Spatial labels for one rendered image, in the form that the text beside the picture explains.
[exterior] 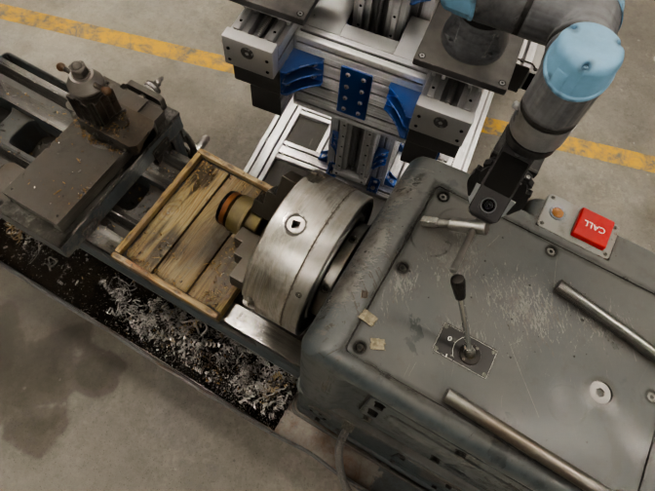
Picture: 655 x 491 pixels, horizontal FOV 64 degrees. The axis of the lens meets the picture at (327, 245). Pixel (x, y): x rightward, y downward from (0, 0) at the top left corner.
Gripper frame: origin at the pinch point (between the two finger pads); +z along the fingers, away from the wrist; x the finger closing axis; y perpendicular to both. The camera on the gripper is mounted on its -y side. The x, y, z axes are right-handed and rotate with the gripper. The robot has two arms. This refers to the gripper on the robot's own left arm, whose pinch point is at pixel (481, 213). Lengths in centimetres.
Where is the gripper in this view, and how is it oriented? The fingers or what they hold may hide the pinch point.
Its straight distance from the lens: 91.4
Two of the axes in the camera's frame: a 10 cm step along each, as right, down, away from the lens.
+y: 5.0, -7.8, 3.9
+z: -0.5, 4.2, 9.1
